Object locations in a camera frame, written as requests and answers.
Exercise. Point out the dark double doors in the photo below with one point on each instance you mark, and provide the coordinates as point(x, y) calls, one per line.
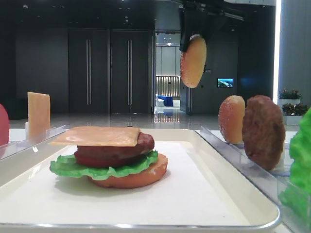
point(110, 71)

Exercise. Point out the white rectangular metal tray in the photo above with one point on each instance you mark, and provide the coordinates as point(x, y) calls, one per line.
point(200, 193)

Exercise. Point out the wall display screen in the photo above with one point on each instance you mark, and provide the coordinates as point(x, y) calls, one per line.
point(225, 82)

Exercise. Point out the upright brown meat patty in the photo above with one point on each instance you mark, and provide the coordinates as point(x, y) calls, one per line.
point(263, 131)

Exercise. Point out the meat patty on burger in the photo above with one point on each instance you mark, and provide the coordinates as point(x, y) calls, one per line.
point(144, 145)

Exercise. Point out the long acrylic rail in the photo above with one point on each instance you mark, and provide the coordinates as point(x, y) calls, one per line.
point(22, 142)
point(271, 183)

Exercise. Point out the tomato slice on burger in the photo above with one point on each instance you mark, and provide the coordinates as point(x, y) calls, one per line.
point(105, 163)

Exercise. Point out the lettuce leaf on burger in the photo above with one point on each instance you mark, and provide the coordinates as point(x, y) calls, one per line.
point(68, 167)

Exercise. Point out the right long acrylic rail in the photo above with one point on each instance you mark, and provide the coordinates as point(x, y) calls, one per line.
point(271, 183)

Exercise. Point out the upright cheese slice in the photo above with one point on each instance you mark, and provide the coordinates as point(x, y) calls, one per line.
point(39, 112)

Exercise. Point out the potted plants in planter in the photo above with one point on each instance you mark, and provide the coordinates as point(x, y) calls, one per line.
point(292, 107)

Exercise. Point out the upright red tomato slice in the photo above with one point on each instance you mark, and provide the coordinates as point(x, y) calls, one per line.
point(4, 126)

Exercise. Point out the upright green lettuce leaf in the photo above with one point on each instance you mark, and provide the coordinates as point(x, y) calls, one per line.
point(298, 167)

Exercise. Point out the bun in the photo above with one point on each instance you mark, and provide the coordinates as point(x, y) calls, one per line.
point(152, 174)
point(230, 117)
point(193, 61)

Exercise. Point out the left long acrylic rail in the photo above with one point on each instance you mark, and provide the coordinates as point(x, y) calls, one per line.
point(22, 142)

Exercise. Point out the cheese slice on burger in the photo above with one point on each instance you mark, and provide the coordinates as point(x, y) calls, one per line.
point(99, 136)

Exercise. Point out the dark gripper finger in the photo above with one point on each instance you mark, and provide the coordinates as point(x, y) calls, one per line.
point(185, 18)

